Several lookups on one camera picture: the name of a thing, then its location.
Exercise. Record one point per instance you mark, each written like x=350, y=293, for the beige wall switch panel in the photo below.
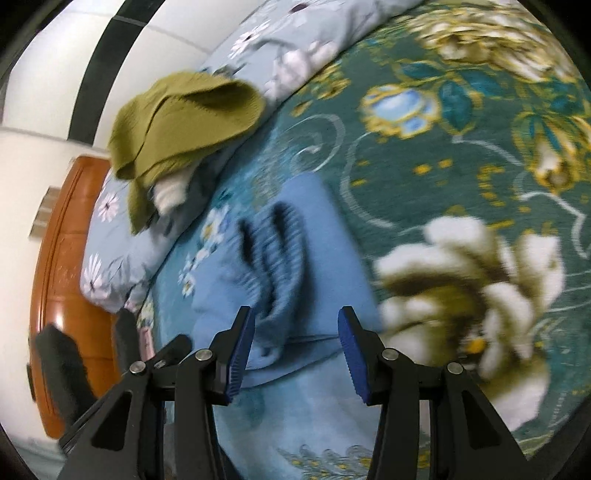
x=44, y=212

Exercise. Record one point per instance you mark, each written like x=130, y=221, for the blue floral duvet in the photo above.
x=138, y=249

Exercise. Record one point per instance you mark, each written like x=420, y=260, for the green knit sweater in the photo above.
x=184, y=115

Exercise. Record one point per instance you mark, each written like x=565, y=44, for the blue sweater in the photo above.
x=323, y=240

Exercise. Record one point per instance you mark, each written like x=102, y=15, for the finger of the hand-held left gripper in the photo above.
x=62, y=364
x=127, y=337

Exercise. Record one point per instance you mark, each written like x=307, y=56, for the white wardrobe with black stripe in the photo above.
x=46, y=83

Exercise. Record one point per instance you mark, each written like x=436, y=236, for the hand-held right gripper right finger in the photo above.
x=355, y=355

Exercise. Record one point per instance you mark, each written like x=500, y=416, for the wooden headboard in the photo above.
x=60, y=258

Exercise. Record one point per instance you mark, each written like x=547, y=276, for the grey garment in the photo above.
x=203, y=180

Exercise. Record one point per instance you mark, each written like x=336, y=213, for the white fluffy garment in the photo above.
x=171, y=191

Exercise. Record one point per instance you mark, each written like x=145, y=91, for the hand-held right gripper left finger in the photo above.
x=240, y=355

